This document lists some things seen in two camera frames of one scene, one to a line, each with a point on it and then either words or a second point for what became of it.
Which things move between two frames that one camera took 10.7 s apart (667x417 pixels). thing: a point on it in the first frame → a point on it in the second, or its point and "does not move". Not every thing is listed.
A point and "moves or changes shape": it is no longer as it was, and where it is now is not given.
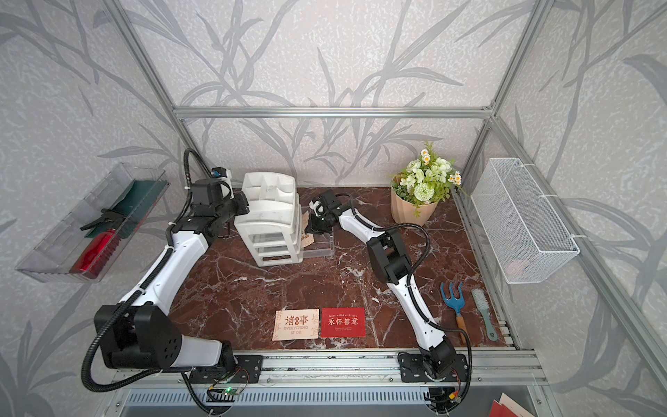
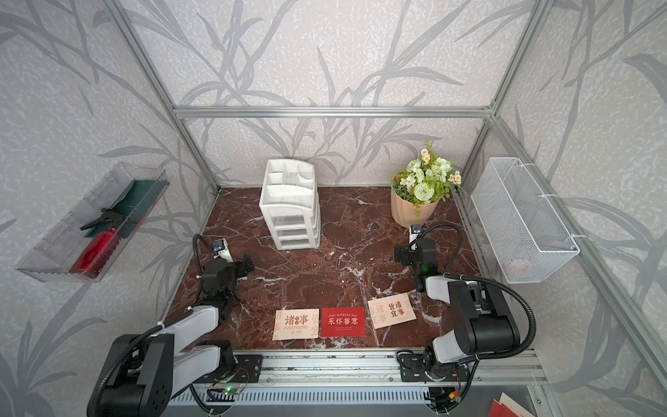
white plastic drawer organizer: x=274 y=228 moves or changes shape
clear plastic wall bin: x=95 y=234 does not move
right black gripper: x=312 y=228 → x=406 y=253
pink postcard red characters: x=296 y=324 does not move
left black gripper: x=243 y=201 → x=241 y=271
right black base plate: x=412 y=368 does not move
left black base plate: x=247 y=369 does not move
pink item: x=307 y=239 → x=391 y=311
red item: x=343 y=322 does not move
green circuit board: x=232 y=390 does not move
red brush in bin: x=96 y=254 does not move
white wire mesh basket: x=530 y=241 does not move
